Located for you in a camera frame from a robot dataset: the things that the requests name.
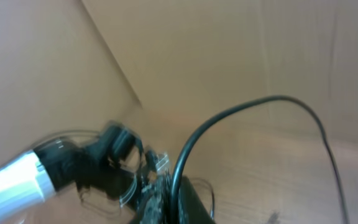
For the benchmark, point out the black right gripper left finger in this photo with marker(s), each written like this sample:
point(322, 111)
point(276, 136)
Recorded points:
point(153, 205)

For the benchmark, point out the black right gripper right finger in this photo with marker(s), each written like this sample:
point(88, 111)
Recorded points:
point(190, 207)

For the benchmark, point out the black USB-C cable silver plug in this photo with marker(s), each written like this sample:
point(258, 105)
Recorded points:
point(205, 191)

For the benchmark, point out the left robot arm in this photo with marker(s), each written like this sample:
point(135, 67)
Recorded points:
point(53, 164)

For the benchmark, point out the brown cardboard backdrop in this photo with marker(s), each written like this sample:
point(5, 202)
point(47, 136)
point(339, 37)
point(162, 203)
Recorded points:
point(78, 63)

